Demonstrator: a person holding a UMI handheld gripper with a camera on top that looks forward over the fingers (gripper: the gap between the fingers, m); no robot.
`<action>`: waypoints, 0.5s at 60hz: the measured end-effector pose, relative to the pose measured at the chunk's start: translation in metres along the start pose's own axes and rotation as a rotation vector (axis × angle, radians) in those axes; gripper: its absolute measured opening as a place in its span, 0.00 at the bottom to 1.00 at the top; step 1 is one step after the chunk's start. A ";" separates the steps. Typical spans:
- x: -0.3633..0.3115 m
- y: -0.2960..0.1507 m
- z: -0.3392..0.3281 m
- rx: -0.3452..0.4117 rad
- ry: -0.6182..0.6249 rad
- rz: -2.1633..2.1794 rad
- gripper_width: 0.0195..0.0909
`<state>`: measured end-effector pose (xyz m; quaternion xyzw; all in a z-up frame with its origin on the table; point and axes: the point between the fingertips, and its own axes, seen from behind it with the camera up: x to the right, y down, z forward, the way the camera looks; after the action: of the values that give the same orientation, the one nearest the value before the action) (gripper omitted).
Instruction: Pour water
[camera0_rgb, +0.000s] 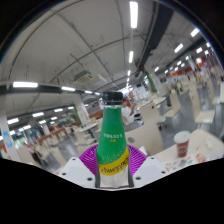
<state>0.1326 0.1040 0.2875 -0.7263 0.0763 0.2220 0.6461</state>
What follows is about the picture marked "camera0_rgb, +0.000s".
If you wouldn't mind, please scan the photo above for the ceiling air conditioner unit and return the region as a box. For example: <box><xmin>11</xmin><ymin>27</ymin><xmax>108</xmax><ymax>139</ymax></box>
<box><xmin>72</xmin><ymin>69</ymin><xmax>94</xmax><ymax>84</ymax></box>

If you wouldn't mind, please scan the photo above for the colourful printed leaflet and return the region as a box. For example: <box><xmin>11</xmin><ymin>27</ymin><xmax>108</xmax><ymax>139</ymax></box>
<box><xmin>163</xmin><ymin>154</ymin><xmax>201</xmax><ymax>174</ymax></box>

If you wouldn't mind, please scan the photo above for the green drink bottle yellow label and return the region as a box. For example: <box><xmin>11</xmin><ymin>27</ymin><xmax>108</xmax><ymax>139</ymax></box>
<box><xmin>95</xmin><ymin>91</ymin><xmax>130</xmax><ymax>189</ymax></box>

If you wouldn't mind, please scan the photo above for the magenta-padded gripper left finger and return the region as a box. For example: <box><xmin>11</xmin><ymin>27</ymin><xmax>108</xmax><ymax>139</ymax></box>
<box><xmin>57</xmin><ymin>143</ymin><xmax>101</xmax><ymax>189</ymax></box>

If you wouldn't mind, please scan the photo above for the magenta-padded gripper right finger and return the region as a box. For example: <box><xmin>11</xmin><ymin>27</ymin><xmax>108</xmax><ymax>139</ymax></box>
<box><xmin>126</xmin><ymin>144</ymin><xmax>170</xmax><ymax>189</ymax></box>

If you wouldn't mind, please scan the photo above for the red paper cup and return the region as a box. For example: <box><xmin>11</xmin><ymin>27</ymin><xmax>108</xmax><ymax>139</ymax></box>
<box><xmin>173</xmin><ymin>130</ymin><xmax>192</xmax><ymax>158</ymax></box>

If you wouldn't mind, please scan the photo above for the person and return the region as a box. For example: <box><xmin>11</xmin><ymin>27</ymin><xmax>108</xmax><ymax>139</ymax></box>
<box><xmin>120</xmin><ymin>94</ymin><xmax>138</xmax><ymax>124</ymax></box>

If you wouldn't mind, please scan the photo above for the group of ceiling lights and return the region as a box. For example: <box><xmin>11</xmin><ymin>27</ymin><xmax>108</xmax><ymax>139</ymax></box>
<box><xmin>6</xmin><ymin>0</ymin><xmax>214</xmax><ymax>134</ymax></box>

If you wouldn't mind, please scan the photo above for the group of beige chairs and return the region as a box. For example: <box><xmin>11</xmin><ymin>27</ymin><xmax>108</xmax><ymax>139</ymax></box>
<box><xmin>16</xmin><ymin>76</ymin><xmax>224</xmax><ymax>161</ymax></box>

